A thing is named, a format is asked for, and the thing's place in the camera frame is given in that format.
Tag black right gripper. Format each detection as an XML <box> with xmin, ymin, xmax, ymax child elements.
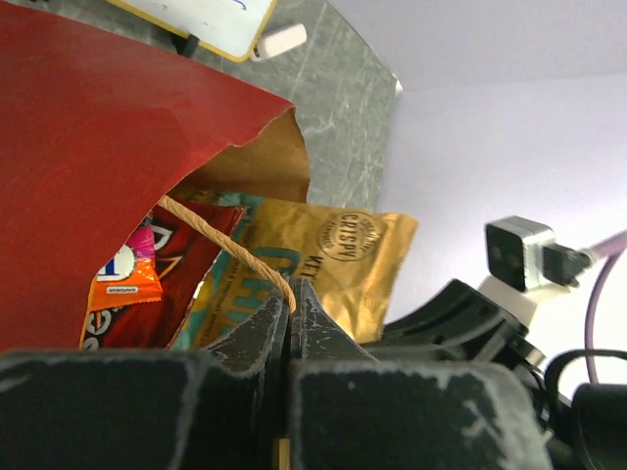
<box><xmin>362</xmin><ymin>280</ymin><xmax>540</xmax><ymax>382</ymax></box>

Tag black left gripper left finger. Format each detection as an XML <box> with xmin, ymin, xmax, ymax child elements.
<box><xmin>1</xmin><ymin>293</ymin><xmax>289</xmax><ymax>469</ymax></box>

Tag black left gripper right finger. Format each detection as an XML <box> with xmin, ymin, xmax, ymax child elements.
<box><xmin>287</xmin><ymin>281</ymin><xmax>551</xmax><ymax>469</ymax></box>

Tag gold kettle chips bag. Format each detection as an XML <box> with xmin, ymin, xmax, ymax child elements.
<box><xmin>172</xmin><ymin>191</ymin><xmax>418</xmax><ymax>351</ymax></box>

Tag red Doritos bag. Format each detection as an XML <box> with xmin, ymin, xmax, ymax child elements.
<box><xmin>87</xmin><ymin>207</ymin><xmax>221</xmax><ymax>350</ymax></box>

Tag red brown paper bag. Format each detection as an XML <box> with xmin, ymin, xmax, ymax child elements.
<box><xmin>1</xmin><ymin>3</ymin><xmax>310</xmax><ymax>350</ymax></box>

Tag colourful candy packets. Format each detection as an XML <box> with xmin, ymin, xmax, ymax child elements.
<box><xmin>125</xmin><ymin>212</ymin><xmax>155</xmax><ymax>262</ymax></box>

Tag white eraser marker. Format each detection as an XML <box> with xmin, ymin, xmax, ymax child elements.
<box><xmin>249</xmin><ymin>23</ymin><xmax>308</xmax><ymax>62</ymax></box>

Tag small whiteboard yellow frame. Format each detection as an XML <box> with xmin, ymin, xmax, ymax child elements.
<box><xmin>105</xmin><ymin>0</ymin><xmax>279</xmax><ymax>64</ymax></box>

